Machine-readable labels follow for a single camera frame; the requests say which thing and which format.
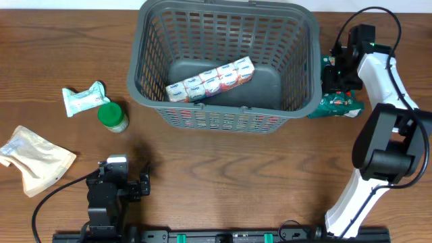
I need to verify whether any green coffee bag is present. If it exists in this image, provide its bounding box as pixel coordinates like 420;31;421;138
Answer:
308;55;365;119

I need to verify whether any small white-teal pouch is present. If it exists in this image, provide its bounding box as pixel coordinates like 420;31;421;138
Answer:
62;81;110;117

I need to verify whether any tissue multipack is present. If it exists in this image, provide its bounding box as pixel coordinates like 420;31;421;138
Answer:
165;56;255;103

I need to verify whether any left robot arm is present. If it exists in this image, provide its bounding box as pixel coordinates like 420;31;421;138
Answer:
77;155;151;242

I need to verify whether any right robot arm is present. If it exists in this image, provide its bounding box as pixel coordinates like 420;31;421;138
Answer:
321;24;431;241

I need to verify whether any green-lid jar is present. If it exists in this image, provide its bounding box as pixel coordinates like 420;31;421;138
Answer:
97;102;129;133

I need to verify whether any beige paper pouch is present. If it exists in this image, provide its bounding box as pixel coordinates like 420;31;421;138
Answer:
1;126;76;198

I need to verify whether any grey plastic basket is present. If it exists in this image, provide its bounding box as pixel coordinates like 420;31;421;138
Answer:
127;1;321;120

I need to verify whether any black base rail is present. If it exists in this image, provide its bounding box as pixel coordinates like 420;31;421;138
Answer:
52;227;392;243

